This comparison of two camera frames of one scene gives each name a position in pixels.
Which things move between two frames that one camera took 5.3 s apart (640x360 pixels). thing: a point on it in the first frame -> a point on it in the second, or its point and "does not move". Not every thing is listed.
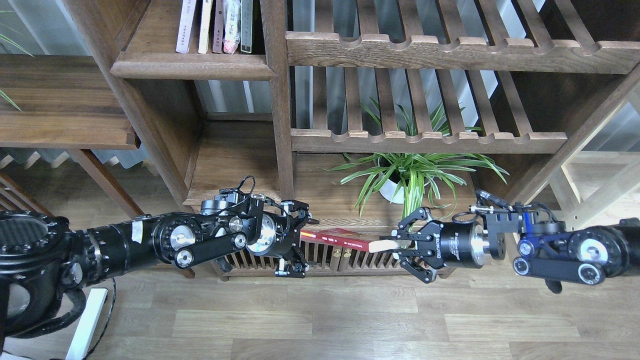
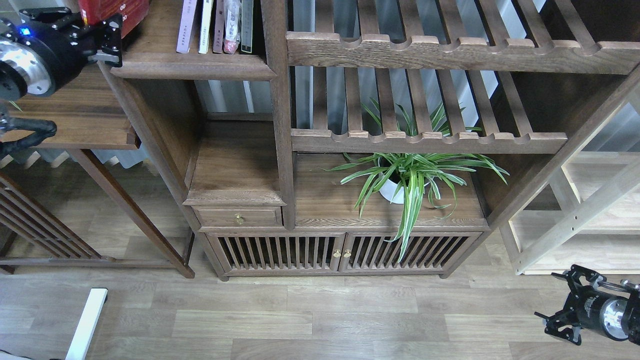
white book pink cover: [187, 9] does not move
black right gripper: [464, 244] -> [586, 307]
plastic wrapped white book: [232, 23] does not move
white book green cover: [205, 25] does not move
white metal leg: [80, 347] does not move
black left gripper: [271, 234] -> [53, 51]
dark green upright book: [246, 25] does not move
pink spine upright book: [218, 27] does not move
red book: [343, 237] -> [133, 12]
